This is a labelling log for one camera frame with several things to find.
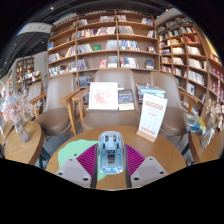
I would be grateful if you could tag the round wooden side table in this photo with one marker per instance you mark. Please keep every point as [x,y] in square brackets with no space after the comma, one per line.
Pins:
[208,151]
[23,150]

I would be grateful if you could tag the white framed picture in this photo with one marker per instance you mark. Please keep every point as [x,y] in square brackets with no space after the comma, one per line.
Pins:
[103,96]

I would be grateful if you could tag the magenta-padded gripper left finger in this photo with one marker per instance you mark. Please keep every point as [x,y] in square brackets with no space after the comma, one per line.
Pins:
[85,160]

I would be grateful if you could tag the brown armchair with wooden arms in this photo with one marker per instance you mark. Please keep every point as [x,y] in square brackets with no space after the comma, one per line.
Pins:
[171,116]
[58,110]
[110,120]

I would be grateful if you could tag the light blue book stack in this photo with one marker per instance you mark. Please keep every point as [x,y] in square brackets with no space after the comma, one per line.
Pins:
[151,90]

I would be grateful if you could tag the dark book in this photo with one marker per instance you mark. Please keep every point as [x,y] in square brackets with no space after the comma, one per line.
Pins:
[126,98]

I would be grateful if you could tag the glass vase with pale flowers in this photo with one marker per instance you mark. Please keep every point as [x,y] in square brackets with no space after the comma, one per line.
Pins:
[207,136]

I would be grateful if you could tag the green blob-shaped mouse pad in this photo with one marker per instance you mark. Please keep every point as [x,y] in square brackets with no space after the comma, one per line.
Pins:
[71,150]

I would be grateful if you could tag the transparent computer mouse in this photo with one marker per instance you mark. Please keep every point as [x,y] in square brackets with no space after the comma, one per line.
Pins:
[111,156]

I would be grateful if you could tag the white sign on wooden base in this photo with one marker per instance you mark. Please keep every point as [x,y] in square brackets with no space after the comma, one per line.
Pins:
[152,115]

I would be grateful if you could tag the wide wooden bookshelf unit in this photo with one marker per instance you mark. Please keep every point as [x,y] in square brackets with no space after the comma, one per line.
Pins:
[100,43]

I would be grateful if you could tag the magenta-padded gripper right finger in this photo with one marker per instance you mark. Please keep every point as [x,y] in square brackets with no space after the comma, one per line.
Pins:
[135,159]

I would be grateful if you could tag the small distant bookshelf unit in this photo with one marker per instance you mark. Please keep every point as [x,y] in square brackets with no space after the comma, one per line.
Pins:
[28,73]

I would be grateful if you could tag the stack of colourful books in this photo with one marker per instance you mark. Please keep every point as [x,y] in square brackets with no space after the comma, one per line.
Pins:
[195,124]

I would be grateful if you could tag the tall wooden bookshelf with poster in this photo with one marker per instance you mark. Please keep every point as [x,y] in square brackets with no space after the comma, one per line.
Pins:
[190,56]

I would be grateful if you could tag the glass vase with pink flowers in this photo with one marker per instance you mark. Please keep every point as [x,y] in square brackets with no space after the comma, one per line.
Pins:
[22,131]

